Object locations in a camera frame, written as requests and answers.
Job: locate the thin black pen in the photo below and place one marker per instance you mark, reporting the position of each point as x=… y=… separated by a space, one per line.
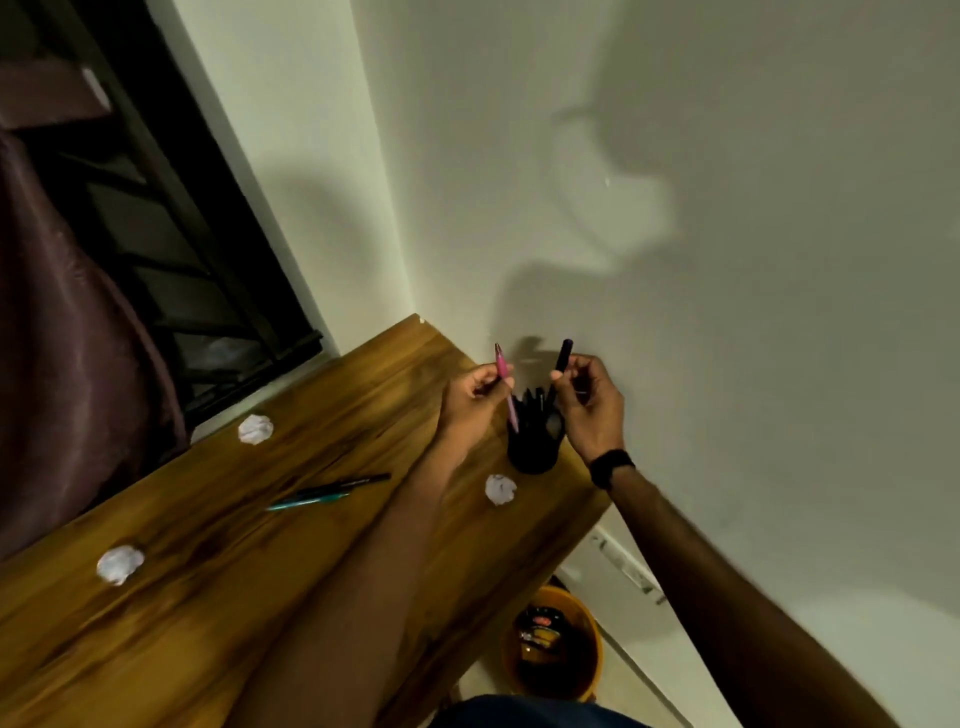
x=364 y=480

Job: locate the black wrist band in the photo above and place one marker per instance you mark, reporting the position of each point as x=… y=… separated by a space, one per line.
x=611 y=469

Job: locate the pink pen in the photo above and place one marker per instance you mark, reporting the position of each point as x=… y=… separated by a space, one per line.
x=511 y=409

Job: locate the black marker pen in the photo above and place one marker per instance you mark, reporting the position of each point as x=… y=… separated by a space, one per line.
x=562 y=356

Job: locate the person's blue shorts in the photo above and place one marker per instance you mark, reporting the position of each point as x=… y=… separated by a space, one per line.
x=540 y=712

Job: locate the person's right hand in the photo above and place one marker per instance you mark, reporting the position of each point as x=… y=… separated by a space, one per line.
x=596 y=424

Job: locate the black window grille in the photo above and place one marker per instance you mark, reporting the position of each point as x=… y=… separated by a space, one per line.
x=187 y=247

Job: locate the person's left fingers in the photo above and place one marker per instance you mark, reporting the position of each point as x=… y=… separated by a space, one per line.
x=491 y=381

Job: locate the bunch of black pens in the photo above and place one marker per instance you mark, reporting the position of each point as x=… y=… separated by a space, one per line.
x=536 y=399

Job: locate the dark jar with label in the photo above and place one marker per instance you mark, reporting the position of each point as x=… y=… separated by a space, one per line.
x=541 y=634

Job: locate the person's right fingers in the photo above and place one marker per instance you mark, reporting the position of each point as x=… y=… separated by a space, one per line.
x=579 y=379

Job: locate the person's left forearm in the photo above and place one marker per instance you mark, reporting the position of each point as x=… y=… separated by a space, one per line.
x=360 y=600

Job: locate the person's left hand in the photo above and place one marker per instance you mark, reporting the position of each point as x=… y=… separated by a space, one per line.
x=465 y=416

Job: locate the maroon curtain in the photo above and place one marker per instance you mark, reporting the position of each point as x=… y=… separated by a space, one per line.
x=67 y=375

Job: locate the crumpled white paper ball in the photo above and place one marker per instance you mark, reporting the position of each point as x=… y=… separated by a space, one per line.
x=500 y=490
x=119 y=565
x=256 y=430

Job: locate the white wall socket strip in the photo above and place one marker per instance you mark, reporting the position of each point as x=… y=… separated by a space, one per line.
x=626 y=562

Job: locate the black pen holder cup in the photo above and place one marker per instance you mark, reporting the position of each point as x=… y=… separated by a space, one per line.
x=534 y=446

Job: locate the person's right forearm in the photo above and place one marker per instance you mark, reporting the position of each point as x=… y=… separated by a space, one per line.
x=735 y=615

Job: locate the orange plastic bucket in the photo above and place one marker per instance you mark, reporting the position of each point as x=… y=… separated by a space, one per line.
x=589 y=645

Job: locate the teal pen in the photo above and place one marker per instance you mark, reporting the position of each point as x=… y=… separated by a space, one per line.
x=300 y=501

